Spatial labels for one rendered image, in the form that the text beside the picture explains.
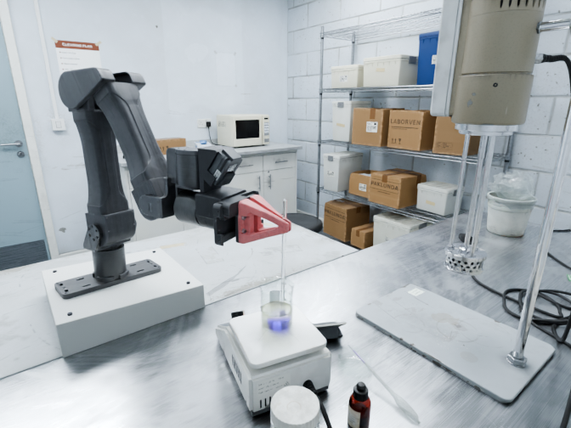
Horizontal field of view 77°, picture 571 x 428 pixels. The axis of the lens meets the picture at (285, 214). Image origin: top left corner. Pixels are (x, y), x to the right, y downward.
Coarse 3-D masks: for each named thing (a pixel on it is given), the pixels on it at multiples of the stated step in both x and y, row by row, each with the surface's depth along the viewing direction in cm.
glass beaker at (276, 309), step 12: (276, 276) 57; (288, 276) 56; (264, 288) 56; (276, 288) 58; (288, 288) 57; (264, 300) 54; (276, 300) 53; (288, 300) 53; (264, 312) 54; (276, 312) 53; (288, 312) 54; (264, 324) 55; (276, 324) 54; (288, 324) 55
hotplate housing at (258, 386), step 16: (224, 336) 59; (224, 352) 61; (240, 352) 53; (320, 352) 53; (240, 368) 52; (272, 368) 50; (288, 368) 51; (304, 368) 51; (320, 368) 53; (240, 384) 53; (256, 384) 49; (272, 384) 50; (288, 384) 51; (304, 384) 52; (320, 384) 54; (256, 400) 49
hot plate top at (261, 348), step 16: (240, 320) 58; (256, 320) 58; (304, 320) 58; (240, 336) 54; (256, 336) 54; (272, 336) 54; (288, 336) 54; (304, 336) 54; (320, 336) 54; (256, 352) 50; (272, 352) 50; (288, 352) 50; (304, 352) 51; (256, 368) 48
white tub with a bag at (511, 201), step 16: (496, 176) 121; (512, 176) 115; (528, 176) 114; (496, 192) 120; (512, 192) 114; (528, 192) 112; (496, 208) 118; (512, 208) 114; (528, 208) 114; (496, 224) 119; (512, 224) 116
